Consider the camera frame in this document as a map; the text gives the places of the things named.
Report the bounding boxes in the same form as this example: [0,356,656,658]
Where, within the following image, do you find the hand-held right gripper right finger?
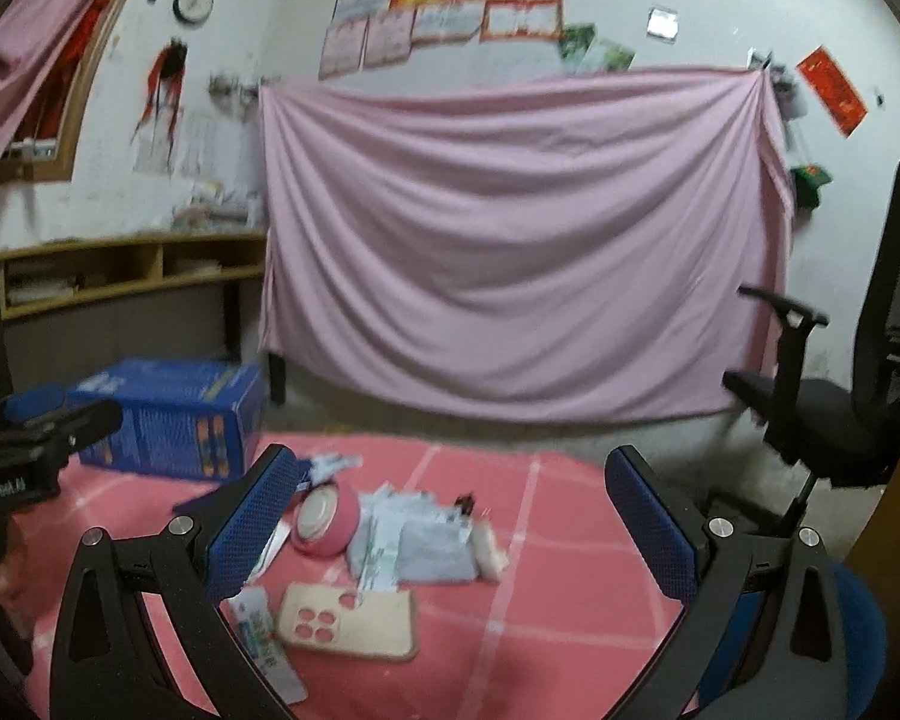
[570,444,848,720]

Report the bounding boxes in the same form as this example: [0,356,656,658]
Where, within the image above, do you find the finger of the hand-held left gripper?
[45,399,125,458]
[0,384,72,427]

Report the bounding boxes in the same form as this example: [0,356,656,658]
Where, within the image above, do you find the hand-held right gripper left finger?
[49,444,316,720]

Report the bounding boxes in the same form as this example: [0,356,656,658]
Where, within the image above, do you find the blue cardboard box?
[67,358,267,481]

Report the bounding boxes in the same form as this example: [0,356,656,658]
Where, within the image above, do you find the pink round bowl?
[291,481,361,557]

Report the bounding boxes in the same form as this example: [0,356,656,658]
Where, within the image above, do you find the beige phone case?
[276,583,419,662]

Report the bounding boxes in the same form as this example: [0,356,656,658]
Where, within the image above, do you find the grey face mask pack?
[345,491,477,586]

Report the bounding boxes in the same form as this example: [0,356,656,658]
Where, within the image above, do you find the white printed sachet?
[229,589,305,702]

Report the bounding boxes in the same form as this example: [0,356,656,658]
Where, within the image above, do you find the small white sachet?
[300,454,365,488]

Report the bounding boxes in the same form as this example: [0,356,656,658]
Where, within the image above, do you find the stack of books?
[4,259,110,308]

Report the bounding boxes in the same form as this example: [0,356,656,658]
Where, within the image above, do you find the beige eraser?
[469,521,509,582]

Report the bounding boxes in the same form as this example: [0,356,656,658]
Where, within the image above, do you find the wooden shelf desk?
[0,229,271,406]

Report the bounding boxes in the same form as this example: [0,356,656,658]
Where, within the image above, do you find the black office chair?
[722,157,900,541]

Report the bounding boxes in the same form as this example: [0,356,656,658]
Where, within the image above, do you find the blue round stool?
[701,555,890,720]

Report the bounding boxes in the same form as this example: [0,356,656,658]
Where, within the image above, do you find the pile of papers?
[169,180,267,233]

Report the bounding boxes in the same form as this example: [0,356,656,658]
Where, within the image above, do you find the pink hanging cloth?
[257,66,796,425]

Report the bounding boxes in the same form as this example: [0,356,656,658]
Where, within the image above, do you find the red tassel ornament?
[131,41,188,143]

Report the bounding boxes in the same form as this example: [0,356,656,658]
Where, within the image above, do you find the pink curtain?
[0,0,147,203]

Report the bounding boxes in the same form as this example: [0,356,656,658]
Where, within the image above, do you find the green hanging ornament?
[791,163,830,207]

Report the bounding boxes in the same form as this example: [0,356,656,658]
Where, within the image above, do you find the red paper banner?
[797,45,869,137]

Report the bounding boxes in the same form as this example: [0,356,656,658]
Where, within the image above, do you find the wooden window frame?
[0,0,147,185]

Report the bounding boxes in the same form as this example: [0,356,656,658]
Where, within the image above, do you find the green wall photos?
[559,22,635,76]

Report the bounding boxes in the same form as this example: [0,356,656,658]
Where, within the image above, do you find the group of wall certificates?
[319,0,620,80]

